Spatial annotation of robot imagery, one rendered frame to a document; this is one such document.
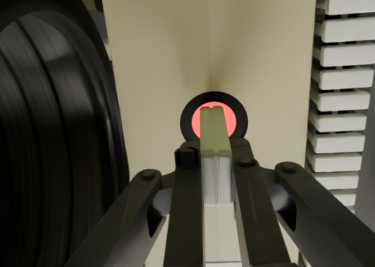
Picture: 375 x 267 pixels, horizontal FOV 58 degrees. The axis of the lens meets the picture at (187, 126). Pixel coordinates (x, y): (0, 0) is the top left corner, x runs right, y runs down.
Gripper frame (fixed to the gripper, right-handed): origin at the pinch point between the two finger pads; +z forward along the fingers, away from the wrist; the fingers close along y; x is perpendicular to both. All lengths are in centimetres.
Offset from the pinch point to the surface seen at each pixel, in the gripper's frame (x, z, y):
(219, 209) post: -6.9, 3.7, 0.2
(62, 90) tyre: -6.5, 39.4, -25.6
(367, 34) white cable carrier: 5.2, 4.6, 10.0
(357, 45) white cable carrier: 4.6, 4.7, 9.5
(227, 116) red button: 0.6, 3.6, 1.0
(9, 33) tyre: 4.2, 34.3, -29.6
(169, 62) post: 4.5, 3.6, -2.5
